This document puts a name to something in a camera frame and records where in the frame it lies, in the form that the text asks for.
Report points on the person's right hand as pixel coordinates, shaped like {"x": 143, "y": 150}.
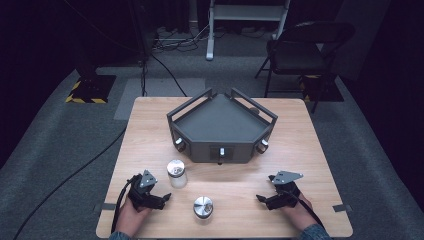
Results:
{"x": 301, "y": 213}

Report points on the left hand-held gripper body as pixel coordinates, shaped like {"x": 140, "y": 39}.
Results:
{"x": 141, "y": 195}

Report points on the glass jar with brown contents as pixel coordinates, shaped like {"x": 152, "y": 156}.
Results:
{"x": 203, "y": 206}

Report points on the black stand pole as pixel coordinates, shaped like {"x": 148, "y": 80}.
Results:
{"x": 143, "y": 78}

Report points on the white metal stand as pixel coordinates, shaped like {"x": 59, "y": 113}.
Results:
{"x": 246, "y": 13}

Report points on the dark grey corner shelf rack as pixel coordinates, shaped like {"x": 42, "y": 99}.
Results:
{"x": 220, "y": 130}

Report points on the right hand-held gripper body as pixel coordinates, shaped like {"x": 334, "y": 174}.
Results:
{"x": 285, "y": 196}

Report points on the black base with hazard tape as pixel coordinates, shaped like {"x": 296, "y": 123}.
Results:
{"x": 328, "y": 91}
{"x": 90, "y": 88}

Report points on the glass jar with white contents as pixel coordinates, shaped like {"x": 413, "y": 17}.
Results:
{"x": 176, "y": 173}

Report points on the grey tape strip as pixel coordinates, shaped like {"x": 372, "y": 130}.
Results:
{"x": 106, "y": 206}
{"x": 342, "y": 208}

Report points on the person's left hand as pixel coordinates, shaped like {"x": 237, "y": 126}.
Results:
{"x": 128, "y": 216}

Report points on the grey floor mat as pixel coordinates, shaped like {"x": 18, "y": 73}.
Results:
{"x": 160, "y": 91}

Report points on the black folding chair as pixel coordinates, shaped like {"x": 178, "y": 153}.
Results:
{"x": 300, "y": 56}

